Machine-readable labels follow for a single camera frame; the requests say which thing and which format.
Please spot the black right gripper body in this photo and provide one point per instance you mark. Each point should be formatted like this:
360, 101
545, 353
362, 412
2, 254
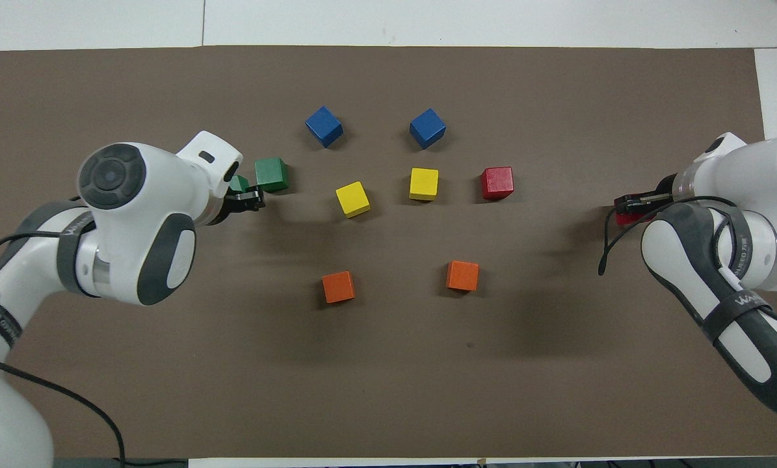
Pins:
670, 192

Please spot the brown table mat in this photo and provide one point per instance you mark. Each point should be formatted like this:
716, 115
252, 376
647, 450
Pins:
388, 377

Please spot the yellow wooden cube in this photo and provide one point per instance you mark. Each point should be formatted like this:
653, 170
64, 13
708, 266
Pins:
352, 199
424, 184

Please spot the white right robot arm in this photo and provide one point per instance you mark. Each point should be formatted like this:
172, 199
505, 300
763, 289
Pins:
752, 260

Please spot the red wooden cube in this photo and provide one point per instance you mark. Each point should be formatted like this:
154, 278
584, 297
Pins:
630, 219
497, 182

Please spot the blue wooden cube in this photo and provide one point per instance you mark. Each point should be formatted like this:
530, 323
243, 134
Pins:
427, 128
324, 126

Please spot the orange wooden cube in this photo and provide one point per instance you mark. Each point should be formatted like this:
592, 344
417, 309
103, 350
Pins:
338, 286
463, 275

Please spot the green wooden cube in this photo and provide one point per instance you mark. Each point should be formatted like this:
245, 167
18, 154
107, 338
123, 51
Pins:
237, 184
271, 174

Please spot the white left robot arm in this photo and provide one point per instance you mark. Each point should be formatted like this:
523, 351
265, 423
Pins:
134, 227

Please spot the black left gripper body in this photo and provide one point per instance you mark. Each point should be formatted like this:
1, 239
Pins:
229, 209

